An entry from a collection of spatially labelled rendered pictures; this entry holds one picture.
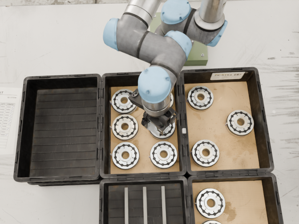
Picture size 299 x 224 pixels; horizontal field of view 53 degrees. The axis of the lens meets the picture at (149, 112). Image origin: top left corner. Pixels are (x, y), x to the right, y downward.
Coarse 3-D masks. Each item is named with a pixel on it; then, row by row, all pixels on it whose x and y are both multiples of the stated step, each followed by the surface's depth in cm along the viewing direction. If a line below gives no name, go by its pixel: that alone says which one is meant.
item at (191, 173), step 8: (184, 72) 114; (192, 72) 114; (200, 72) 114; (208, 72) 114; (256, 72) 113; (256, 80) 112; (184, 88) 112; (184, 96) 111; (184, 104) 110; (184, 112) 109; (264, 112) 108; (184, 120) 108; (264, 120) 108; (264, 128) 106; (184, 136) 106; (272, 160) 103; (256, 168) 102; (264, 168) 102; (272, 168) 102
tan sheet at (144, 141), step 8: (112, 88) 124; (120, 88) 124; (128, 88) 123; (136, 88) 123; (112, 96) 122; (112, 112) 120; (136, 112) 120; (112, 120) 119; (144, 128) 118; (176, 128) 118; (112, 136) 117; (136, 136) 117; (144, 136) 117; (152, 136) 117; (176, 136) 117; (112, 144) 116; (136, 144) 116; (144, 144) 116; (152, 144) 116; (176, 144) 116; (112, 152) 115; (144, 152) 115; (112, 160) 114; (144, 160) 114; (112, 168) 113; (136, 168) 113; (144, 168) 113; (152, 168) 113; (176, 168) 113
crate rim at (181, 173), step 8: (120, 72) 115; (128, 72) 115; (136, 72) 115; (104, 80) 114; (104, 88) 113; (104, 96) 112; (104, 104) 111; (104, 112) 110; (104, 120) 109; (104, 128) 108; (104, 136) 107; (104, 144) 106; (184, 144) 105; (104, 152) 105; (184, 152) 104; (104, 160) 105; (184, 160) 104; (184, 168) 103; (104, 176) 102; (112, 176) 102; (120, 176) 102; (128, 176) 102; (136, 176) 102; (144, 176) 102; (152, 176) 102
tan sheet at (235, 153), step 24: (216, 96) 121; (240, 96) 121; (192, 120) 118; (216, 120) 118; (192, 144) 115; (216, 144) 115; (240, 144) 115; (192, 168) 112; (216, 168) 112; (240, 168) 112
